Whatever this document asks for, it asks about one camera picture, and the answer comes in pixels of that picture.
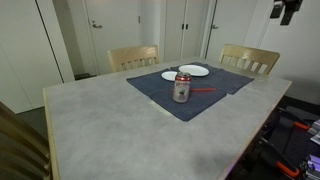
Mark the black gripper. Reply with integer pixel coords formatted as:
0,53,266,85
269,0,305,26

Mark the orange red drinking straw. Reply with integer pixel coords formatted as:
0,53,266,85
170,87,218,93

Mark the red silver drink can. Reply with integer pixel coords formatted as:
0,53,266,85
172,71,192,104

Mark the light wooden slat-back chair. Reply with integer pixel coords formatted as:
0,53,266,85
0,101,53,180
107,44,160,74
218,43,281,77

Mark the white door with lever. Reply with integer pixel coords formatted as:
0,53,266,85
84,0,141,76
205,0,258,63

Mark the dark blue cloth mat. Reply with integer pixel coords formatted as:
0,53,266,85
126,68,228,122
169,61,255,96

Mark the white closet door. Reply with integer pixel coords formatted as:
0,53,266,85
182,0,210,61
164,0,186,63

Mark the large white plate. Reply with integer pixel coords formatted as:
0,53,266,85
178,64,210,78

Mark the small white plate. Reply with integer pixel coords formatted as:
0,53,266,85
161,70,179,82

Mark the short aluminium extrusion profile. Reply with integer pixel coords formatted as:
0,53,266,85
299,154,320,180

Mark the black clamp orange handle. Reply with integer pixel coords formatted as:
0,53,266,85
276,114,312,133
258,135,301,179

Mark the long aluminium extrusion rail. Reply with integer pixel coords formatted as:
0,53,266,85
306,119,320,145

